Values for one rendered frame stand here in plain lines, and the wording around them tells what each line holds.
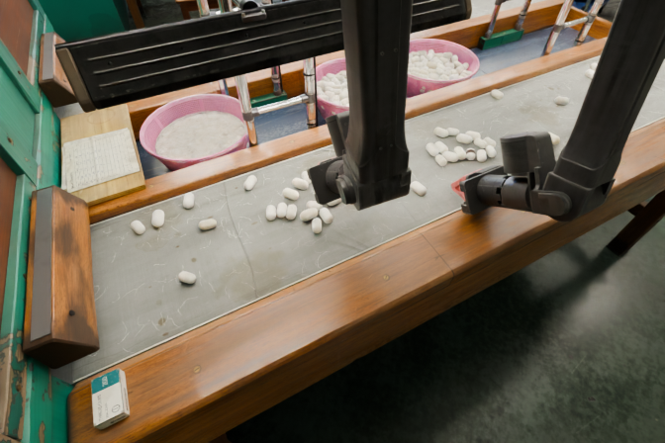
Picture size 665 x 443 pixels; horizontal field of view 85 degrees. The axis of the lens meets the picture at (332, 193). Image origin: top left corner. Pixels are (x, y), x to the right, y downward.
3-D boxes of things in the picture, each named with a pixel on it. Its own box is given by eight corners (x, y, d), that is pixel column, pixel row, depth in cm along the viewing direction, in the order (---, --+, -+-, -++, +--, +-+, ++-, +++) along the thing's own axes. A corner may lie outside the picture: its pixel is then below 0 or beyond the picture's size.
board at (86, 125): (146, 188, 74) (144, 184, 74) (64, 214, 70) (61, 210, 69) (127, 106, 94) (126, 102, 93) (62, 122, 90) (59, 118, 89)
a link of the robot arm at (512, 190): (533, 218, 56) (559, 208, 58) (527, 174, 55) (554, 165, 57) (498, 212, 63) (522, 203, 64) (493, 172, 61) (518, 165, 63)
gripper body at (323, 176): (304, 168, 61) (319, 167, 54) (357, 150, 64) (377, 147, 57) (316, 205, 62) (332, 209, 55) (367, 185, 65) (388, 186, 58)
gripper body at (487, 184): (456, 181, 67) (487, 184, 60) (498, 164, 70) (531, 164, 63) (463, 214, 68) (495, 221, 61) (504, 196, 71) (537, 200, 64)
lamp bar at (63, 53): (471, 20, 64) (483, -26, 59) (84, 116, 45) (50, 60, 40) (441, 5, 69) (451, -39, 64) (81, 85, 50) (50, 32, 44)
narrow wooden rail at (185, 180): (634, 62, 132) (653, 32, 124) (90, 256, 76) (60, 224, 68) (619, 55, 136) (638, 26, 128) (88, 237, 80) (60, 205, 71)
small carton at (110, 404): (130, 415, 47) (124, 412, 46) (100, 430, 46) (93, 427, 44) (125, 372, 51) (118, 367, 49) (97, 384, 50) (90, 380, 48)
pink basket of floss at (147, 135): (275, 134, 101) (271, 105, 94) (224, 202, 84) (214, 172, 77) (194, 115, 107) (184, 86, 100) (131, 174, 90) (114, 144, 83)
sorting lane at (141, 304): (743, 85, 110) (749, 78, 108) (80, 388, 53) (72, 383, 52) (645, 44, 128) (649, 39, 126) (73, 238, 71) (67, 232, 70)
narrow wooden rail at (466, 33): (559, 28, 152) (572, 0, 144) (82, 163, 96) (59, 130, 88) (548, 23, 155) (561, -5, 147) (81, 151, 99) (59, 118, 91)
